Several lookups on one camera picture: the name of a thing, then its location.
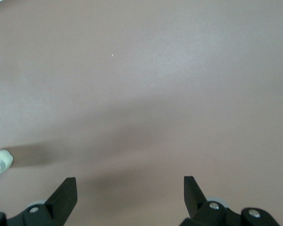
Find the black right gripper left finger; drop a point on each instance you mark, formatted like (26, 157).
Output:
(59, 202)

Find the white blue tennis ball can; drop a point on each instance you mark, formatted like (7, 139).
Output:
(0, 162)

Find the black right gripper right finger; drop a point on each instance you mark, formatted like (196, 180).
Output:
(198, 207)

